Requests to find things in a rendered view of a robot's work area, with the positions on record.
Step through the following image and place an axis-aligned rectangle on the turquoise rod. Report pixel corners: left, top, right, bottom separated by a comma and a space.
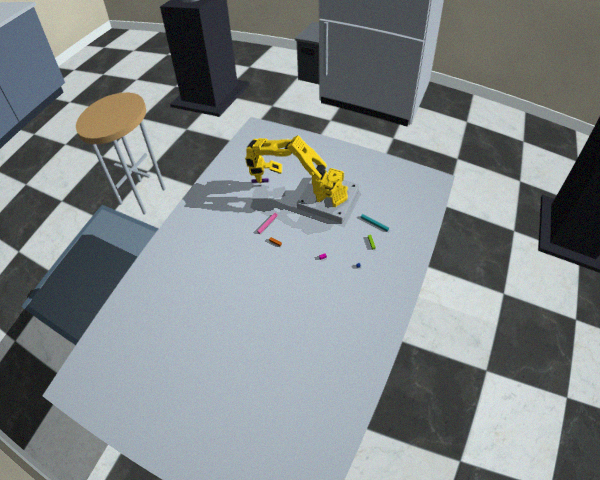
361, 214, 389, 232

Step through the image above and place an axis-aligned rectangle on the pink rod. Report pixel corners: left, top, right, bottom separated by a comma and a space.
257, 213, 278, 234

